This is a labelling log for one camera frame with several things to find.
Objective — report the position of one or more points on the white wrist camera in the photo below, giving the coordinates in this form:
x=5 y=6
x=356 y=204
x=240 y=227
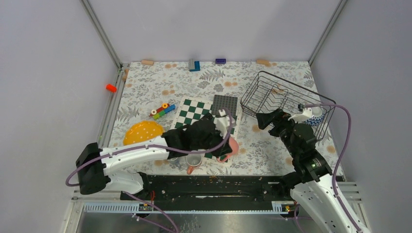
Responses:
x=224 y=122
x=305 y=114

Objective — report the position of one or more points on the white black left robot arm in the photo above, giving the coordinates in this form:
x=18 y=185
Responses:
x=100 y=169

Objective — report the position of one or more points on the colourful lego brick toy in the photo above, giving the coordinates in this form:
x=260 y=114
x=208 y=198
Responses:
x=161 y=111

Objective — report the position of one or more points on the yellow orange plate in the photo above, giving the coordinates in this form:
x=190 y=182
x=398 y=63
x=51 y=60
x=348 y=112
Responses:
x=142 y=131

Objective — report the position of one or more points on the blue white patterned bowl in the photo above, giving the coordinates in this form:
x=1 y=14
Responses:
x=317 y=116

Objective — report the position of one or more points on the blue grey cup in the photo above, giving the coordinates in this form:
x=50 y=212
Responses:
x=175 y=162

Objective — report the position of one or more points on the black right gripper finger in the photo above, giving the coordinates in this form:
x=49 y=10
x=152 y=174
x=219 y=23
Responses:
x=279 y=114
x=265 y=120

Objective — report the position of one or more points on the orange red cylinder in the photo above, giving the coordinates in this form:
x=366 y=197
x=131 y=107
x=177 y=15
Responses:
x=111 y=88

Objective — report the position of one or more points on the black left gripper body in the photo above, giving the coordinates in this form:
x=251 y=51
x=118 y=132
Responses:
x=215 y=138

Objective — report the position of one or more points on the grey blue lego bricks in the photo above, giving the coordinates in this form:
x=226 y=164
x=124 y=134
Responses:
x=193 y=65

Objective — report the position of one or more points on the black wire dish rack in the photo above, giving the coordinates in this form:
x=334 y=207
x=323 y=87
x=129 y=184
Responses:
x=268 y=92

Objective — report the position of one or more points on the wooden block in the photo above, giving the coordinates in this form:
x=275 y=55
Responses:
x=263 y=62
x=147 y=62

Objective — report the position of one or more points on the left wooden block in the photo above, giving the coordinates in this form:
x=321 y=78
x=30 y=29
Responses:
x=147 y=62

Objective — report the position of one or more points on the large pink mug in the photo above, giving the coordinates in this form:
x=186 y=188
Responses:
x=234 y=147

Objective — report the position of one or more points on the floral table mat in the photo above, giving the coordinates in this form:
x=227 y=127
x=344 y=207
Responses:
x=148 y=87

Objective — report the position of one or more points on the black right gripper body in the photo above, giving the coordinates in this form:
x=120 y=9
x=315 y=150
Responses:
x=283 y=129

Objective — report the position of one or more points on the right wooden block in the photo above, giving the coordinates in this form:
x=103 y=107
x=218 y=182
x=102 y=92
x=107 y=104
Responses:
x=263 y=62

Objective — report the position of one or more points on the green white chessboard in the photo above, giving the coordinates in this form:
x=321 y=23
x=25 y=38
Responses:
x=190 y=110

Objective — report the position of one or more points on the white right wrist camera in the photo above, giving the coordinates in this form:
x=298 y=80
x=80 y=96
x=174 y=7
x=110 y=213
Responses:
x=305 y=114

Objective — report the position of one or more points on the grey lego baseplate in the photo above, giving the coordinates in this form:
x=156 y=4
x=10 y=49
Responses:
x=221 y=101

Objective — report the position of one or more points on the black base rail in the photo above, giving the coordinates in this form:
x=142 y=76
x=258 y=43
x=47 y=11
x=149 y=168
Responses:
x=217 y=193

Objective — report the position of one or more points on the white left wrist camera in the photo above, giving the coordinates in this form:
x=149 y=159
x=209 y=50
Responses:
x=224 y=122

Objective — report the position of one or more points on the purple lego brick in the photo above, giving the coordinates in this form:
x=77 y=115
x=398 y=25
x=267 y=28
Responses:
x=220 y=60

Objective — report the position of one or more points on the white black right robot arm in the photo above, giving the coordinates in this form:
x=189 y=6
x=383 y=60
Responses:
x=312 y=184

